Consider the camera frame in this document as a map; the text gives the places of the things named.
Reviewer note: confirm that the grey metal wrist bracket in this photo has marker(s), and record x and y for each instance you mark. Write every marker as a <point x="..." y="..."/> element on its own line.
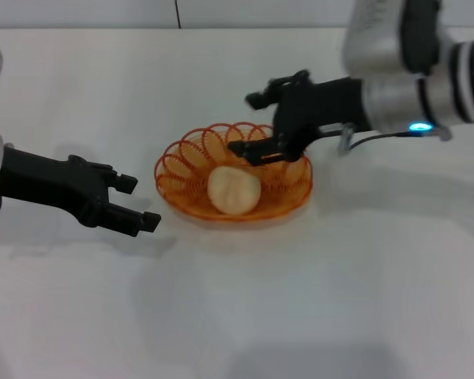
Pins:
<point x="344" y="138"/>

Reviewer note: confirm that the orange woven plastic basket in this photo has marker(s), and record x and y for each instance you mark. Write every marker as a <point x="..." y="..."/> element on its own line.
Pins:
<point x="189" y="185"/>

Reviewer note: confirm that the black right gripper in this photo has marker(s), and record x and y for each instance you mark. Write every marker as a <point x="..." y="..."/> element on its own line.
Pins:
<point x="320" y="106"/>

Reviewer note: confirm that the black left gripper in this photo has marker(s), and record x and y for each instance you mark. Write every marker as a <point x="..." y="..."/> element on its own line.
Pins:
<point x="55" y="185"/>

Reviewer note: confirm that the pale round bun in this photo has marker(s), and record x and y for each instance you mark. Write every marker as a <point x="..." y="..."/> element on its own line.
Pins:
<point x="234" y="190"/>

